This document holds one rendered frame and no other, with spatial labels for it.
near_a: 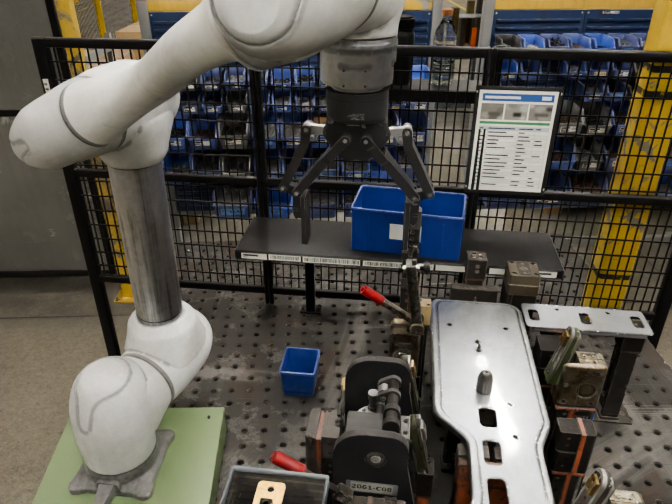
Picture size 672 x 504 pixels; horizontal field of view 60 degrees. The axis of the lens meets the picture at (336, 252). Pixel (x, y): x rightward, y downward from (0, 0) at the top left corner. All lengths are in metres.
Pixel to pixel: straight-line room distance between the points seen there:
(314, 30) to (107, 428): 0.96
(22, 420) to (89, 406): 1.62
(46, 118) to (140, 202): 0.28
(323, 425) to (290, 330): 0.86
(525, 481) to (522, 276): 0.59
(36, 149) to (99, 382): 0.49
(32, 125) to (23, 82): 2.13
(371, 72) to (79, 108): 0.44
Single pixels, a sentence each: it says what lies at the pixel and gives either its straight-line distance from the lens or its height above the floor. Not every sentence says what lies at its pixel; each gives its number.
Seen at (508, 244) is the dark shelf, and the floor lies 1.03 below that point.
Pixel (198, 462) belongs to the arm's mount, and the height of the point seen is 0.77.
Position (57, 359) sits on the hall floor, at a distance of 3.16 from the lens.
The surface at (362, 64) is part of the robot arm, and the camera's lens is 0.68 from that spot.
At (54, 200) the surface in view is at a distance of 3.32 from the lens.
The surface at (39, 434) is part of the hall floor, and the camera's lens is 2.79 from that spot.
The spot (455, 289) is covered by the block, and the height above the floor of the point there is 1.00.
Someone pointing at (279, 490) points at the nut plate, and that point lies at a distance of 0.86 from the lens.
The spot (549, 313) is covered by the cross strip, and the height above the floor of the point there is 1.00.
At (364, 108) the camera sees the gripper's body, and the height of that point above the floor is 1.65.
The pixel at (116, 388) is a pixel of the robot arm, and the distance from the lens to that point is 1.26.
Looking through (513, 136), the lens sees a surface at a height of 1.32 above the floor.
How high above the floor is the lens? 1.84
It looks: 30 degrees down
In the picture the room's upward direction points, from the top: straight up
